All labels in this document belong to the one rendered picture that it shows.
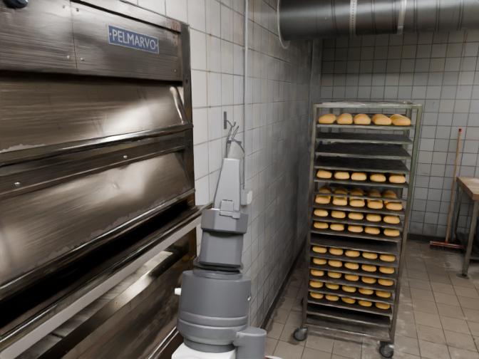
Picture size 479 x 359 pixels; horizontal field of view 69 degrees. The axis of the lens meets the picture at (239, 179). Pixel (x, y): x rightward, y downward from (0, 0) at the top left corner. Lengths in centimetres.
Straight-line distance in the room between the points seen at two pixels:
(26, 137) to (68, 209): 23
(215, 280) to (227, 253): 3
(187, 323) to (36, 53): 71
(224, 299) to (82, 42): 80
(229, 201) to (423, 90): 442
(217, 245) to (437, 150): 449
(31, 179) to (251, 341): 64
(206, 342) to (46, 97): 70
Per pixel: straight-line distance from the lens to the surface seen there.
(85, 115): 100
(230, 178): 40
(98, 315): 123
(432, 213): 499
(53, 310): 82
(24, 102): 91
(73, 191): 102
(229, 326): 43
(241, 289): 43
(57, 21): 100
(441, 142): 481
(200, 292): 42
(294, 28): 275
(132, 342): 136
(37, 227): 94
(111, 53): 112
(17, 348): 79
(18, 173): 88
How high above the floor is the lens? 184
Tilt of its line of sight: 14 degrees down
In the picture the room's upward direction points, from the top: straight up
